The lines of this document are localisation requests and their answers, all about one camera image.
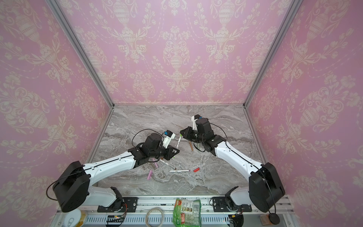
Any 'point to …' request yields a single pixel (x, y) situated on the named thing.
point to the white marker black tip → (173, 167)
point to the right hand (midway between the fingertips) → (180, 132)
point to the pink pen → (156, 164)
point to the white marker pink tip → (179, 170)
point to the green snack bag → (186, 213)
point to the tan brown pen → (191, 146)
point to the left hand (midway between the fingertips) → (179, 152)
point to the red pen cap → (196, 170)
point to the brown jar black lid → (268, 219)
